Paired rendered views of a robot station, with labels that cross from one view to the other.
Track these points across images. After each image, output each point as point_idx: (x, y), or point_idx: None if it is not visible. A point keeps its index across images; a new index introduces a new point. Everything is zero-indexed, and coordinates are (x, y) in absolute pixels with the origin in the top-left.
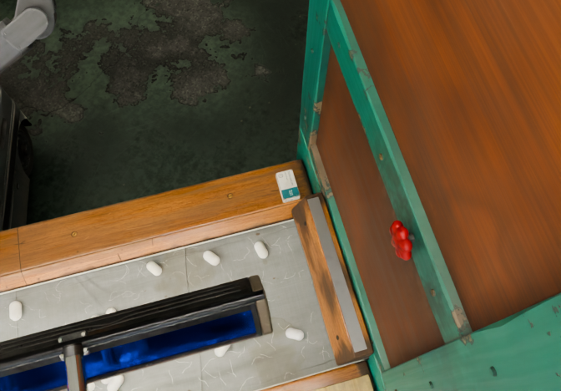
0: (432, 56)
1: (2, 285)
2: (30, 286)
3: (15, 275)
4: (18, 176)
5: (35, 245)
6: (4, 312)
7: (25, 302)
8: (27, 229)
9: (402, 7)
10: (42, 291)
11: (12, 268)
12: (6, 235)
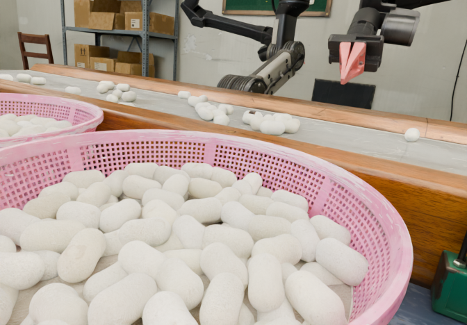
0: None
1: (399, 127)
2: (429, 139)
3: (419, 124)
4: None
5: (446, 123)
6: (395, 137)
7: (420, 141)
8: (438, 119)
9: None
10: (443, 144)
11: (418, 121)
12: (414, 116)
